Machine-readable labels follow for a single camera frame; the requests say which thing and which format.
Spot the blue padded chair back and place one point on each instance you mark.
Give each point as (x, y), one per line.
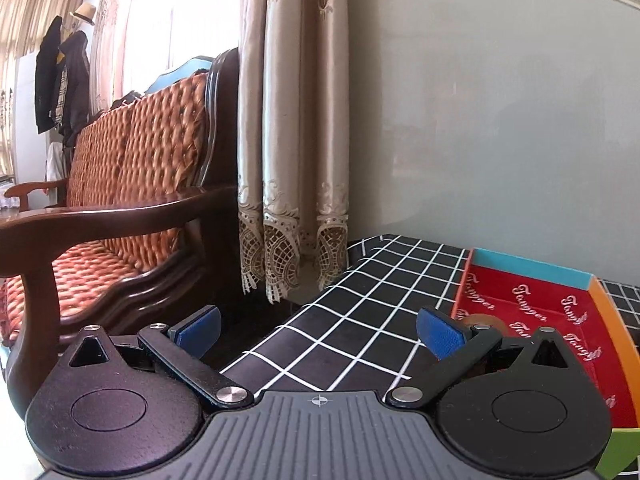
(180, 72)

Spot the colourful cardboard box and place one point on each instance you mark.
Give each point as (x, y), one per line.
(540, 310)

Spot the large brown kiwi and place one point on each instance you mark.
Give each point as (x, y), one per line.
(482, 321)

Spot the black white-grid tablecloth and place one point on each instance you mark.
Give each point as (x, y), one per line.
(350, 310)

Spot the white cabinet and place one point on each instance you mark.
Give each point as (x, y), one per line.
(25, 125)

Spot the beige lace-trimmed curtain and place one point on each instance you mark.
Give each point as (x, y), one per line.
(295, 110)

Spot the black hanging jacket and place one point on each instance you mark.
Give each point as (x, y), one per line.
(46, 75)

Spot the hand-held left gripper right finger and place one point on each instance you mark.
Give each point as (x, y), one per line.
(441, 334)

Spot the dark jacket with plaid lining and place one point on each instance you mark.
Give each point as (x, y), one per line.
(75, 85)

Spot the wooden sofa with orange cushion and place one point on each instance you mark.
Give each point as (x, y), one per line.
(140, 160)

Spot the straw hat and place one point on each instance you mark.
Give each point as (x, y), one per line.
(84, 12)

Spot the sheer window curtain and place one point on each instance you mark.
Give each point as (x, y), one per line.
(150, 10)

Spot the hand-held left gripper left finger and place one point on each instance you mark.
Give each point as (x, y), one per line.
(199, 334)

